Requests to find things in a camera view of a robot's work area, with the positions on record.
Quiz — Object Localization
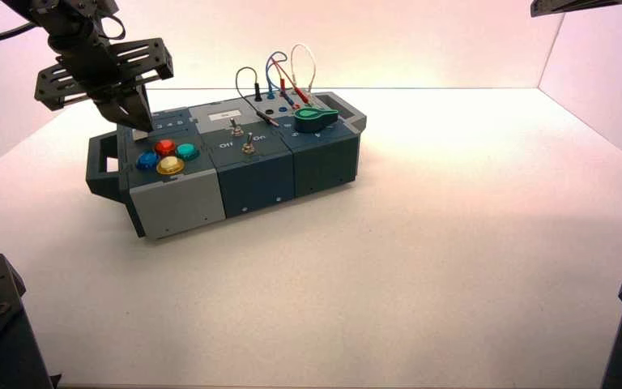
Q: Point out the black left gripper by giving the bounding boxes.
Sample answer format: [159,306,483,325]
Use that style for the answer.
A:
[34,20,175,133]

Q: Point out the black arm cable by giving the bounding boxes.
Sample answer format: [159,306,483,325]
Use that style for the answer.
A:
[0,21,40,47]

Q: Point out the yellow dome push button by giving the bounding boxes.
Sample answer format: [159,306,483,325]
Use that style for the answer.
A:
[156,156,186,176]

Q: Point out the blue dome push button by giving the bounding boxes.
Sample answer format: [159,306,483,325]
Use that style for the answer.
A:
[135,151,162,171]

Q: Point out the white banana plug cable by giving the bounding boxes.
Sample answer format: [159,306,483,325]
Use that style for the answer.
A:
[290,44,317,93]

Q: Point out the dark overhead fixture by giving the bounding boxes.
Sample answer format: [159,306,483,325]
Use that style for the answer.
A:
[530,0,622,17]

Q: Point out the blue banana plug cable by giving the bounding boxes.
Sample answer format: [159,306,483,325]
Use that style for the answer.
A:
[266,51,296,111]

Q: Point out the black banana plug cable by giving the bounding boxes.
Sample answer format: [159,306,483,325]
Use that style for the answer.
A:
[235,66,281,128]

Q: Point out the grey and teal task box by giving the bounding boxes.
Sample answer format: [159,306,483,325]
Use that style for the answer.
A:
[86,91,369,241]

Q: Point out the red banana plug cable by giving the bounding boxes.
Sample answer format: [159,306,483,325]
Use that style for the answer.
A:
[271,58,312,105]

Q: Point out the green rotary knob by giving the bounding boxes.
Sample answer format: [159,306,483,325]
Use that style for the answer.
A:
[293,106,340,135]

